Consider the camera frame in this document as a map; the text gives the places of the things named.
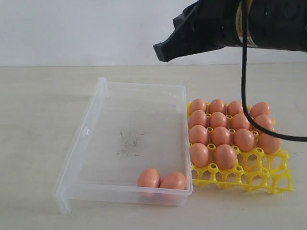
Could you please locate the brown egg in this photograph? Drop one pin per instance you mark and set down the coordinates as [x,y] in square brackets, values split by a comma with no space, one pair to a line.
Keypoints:
[265,121]
[217,105]
[174,180]
[224,157]
[199,155]
[235,107]
[260,108]
[199,134]
[198,104]
[198,117]
[218,119]
[150,177]
[239,121]
[221,135]
[244,139]
[269,144]

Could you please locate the clear plastic storage box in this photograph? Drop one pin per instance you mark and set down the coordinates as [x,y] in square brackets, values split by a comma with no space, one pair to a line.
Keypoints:
[127,128]

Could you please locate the yellow plastic egg tray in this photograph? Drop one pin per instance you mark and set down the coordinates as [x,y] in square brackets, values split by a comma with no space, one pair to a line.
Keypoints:
[253,170]

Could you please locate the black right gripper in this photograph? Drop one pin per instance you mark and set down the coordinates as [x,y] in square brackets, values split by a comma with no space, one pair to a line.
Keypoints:
[203,26]

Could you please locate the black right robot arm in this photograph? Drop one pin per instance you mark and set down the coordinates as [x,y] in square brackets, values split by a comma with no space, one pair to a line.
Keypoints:
[274,24]

